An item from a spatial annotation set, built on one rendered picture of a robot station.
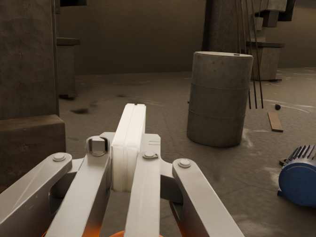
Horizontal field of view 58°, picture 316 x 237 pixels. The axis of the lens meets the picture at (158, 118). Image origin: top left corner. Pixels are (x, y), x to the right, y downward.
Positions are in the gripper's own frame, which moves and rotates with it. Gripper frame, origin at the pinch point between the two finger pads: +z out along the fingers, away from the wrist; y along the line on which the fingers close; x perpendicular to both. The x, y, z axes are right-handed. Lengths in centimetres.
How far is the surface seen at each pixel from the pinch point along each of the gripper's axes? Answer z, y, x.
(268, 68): 720, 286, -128
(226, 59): 241, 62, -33
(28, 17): 35.3, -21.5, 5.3
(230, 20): 411, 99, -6
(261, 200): 142, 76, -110
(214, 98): 239, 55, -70
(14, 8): 34.2, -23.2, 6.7
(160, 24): 774, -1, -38
